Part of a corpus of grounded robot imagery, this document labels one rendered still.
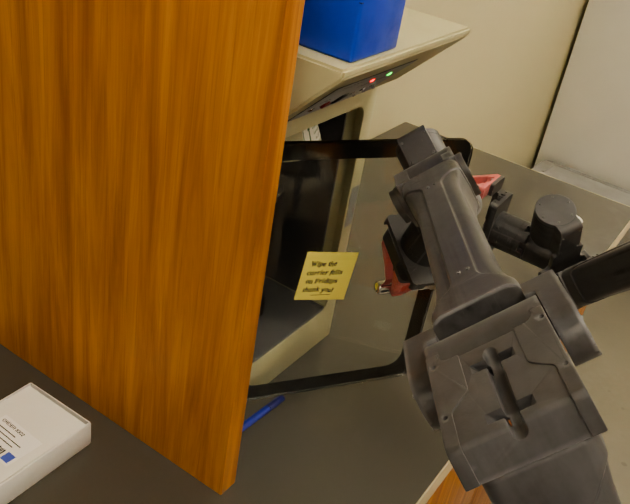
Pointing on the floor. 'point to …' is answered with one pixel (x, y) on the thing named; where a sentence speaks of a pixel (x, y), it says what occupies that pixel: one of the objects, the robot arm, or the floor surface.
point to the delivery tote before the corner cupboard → (603, 194)
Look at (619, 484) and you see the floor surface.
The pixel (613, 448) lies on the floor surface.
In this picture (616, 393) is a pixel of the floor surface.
